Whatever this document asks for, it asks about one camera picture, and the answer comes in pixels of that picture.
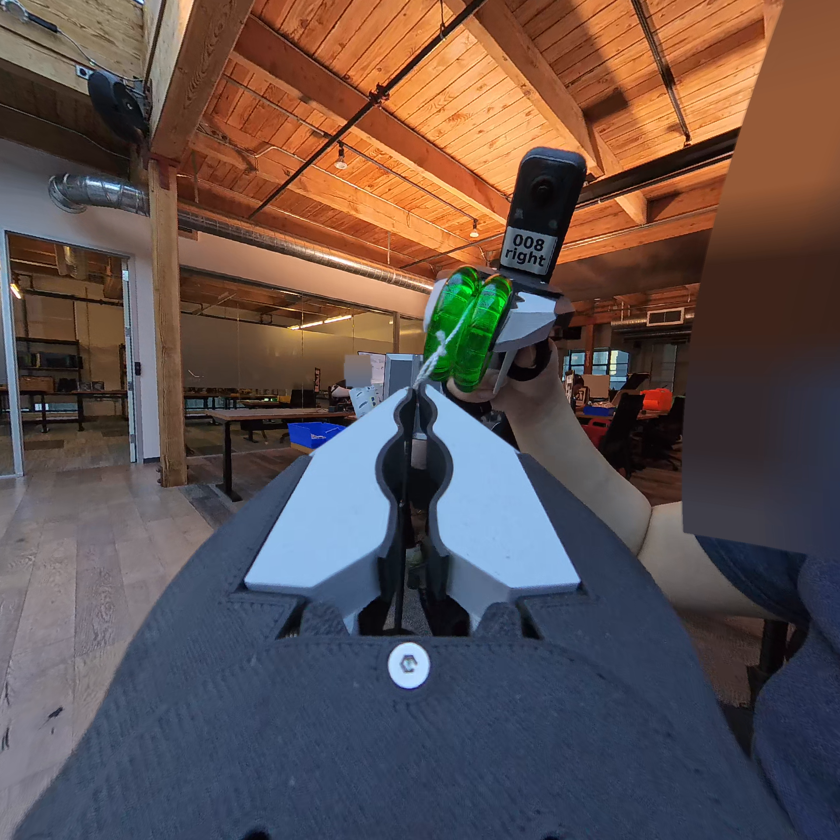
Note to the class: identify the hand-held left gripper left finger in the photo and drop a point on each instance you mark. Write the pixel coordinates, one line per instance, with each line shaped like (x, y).
(328, 525)

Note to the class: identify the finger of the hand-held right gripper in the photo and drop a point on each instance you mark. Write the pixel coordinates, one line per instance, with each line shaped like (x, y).
(428, 315)
(528, 321)

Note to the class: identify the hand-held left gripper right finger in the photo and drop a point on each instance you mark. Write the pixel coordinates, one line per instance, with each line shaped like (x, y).
(505, 525)

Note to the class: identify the green translucent yoyo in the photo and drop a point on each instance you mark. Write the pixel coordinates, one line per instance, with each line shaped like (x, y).
(485, 328)

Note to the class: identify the person's right forearm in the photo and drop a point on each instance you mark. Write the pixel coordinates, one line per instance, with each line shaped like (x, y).
(590, 472)

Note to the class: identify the person's right hand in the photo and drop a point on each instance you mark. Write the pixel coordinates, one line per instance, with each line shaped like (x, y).
(531, 400)

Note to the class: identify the grey computer monitor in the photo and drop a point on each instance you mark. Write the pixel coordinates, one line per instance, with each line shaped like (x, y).
(401, 374)

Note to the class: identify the blue plastic bin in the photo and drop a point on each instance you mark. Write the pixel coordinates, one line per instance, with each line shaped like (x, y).
(315, 434)

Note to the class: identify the long office desk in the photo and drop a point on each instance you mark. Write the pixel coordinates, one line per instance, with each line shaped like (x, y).
(275, 415)

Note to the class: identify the black office chair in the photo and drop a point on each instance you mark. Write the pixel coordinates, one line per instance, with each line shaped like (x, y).
(620, 426)

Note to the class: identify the orange plastic bin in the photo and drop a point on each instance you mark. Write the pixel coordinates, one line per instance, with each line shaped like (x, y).
(656, 399)

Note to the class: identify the black ceiling pipe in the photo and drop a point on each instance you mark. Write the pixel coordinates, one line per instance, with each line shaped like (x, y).
(367, 105)

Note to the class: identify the metal storage shelf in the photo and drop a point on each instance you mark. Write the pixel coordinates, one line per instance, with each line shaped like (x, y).
(49, 361)

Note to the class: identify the person's blue shirt torso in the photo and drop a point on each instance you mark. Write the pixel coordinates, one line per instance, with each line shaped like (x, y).
(807, 689)

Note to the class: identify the white wall air vent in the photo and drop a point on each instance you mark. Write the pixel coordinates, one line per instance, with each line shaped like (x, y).
(669, 317)

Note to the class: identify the wooden support post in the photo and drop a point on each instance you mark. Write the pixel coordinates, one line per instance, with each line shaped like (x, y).
(167, 328)

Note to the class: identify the glass door frame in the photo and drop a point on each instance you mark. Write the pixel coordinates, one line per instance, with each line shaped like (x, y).
(130, 361)

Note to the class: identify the silver metal air duct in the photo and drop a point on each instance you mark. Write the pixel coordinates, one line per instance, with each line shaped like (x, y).
(105, 193)

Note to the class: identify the black round wall speaker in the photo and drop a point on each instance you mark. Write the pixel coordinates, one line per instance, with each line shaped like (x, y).
(118, 105)

